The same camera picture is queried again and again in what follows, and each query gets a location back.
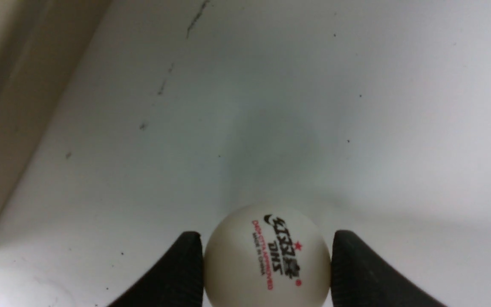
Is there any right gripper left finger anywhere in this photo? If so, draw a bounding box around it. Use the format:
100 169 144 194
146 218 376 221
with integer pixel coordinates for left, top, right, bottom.
110 231 204 307

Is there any taupe plastic bin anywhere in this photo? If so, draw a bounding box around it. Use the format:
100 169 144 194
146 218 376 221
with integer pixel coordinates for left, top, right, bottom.
0 0 111 214

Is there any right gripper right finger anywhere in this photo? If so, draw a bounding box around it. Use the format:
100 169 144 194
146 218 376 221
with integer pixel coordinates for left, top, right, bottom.
331 230 444 307

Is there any white ball with red logo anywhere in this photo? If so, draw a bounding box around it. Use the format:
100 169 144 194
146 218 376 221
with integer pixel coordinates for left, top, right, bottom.
203 206 331 307

